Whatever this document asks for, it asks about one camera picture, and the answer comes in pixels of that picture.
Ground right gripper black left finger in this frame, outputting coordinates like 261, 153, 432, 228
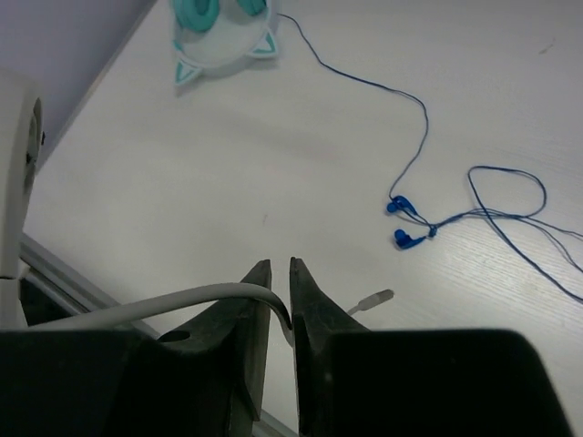
157, 259, 273, 437

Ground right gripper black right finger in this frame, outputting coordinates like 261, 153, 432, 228
290, 257, 368, 436

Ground grey headphone cable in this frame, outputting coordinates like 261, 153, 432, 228
26, 282, 395, 343

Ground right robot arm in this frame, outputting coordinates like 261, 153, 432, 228
1, 71, 291, 436

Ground teal cat-ear headphones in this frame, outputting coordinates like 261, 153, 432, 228
169, 0, 281, 88

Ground blue earbuds with cable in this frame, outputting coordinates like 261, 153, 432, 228
277, 12, 583, 304

